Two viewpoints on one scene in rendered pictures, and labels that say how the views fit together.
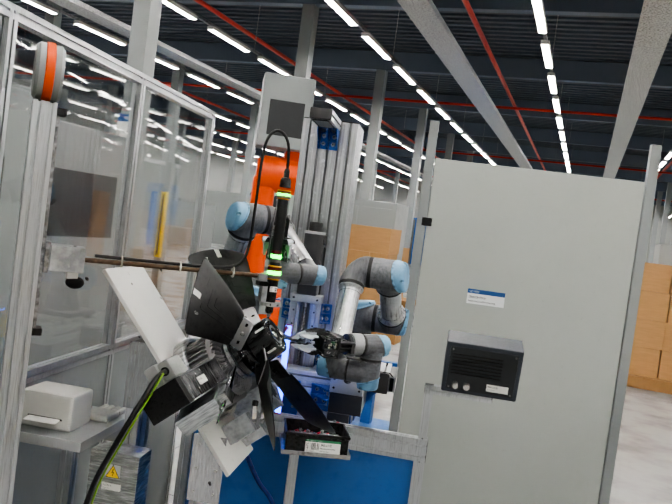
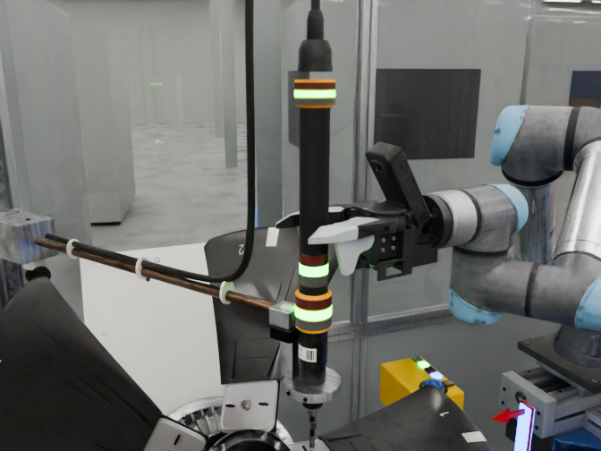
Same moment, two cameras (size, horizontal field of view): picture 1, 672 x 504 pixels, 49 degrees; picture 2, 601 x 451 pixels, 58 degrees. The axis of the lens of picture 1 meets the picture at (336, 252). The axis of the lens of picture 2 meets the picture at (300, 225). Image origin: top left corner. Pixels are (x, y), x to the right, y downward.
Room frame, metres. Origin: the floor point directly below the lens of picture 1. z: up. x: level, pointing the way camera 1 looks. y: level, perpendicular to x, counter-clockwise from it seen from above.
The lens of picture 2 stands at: (1.99, -0.33, 1.66)
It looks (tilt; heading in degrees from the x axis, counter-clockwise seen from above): 15 degrees down; 61
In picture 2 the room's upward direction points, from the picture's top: straight up
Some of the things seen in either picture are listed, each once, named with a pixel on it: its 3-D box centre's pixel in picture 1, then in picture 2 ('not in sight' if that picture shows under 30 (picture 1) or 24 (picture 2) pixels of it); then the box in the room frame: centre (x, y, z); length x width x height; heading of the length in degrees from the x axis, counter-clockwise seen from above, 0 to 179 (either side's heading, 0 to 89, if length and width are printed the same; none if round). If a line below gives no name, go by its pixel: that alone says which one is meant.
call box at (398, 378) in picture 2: not in sight; (419, 398); (2.70, 0.42, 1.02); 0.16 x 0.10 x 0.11; 82
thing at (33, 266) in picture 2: (75, 280); (38, 271); (2.03, 0.71, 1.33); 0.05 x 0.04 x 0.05; 117
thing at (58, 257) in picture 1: (63, 257); (21, 236); (2.02, 0.75, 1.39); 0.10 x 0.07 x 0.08; 117
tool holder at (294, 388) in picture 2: (268, 289); (306, 349); (2.29, 0.19, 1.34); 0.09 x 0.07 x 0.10; 117
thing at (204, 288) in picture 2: (177, 268); (140, 270); (2.16, 0.46, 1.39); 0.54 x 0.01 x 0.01; 117
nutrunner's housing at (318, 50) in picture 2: (278, 241); (314, 226); (2.30, 0.19, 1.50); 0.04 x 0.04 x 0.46
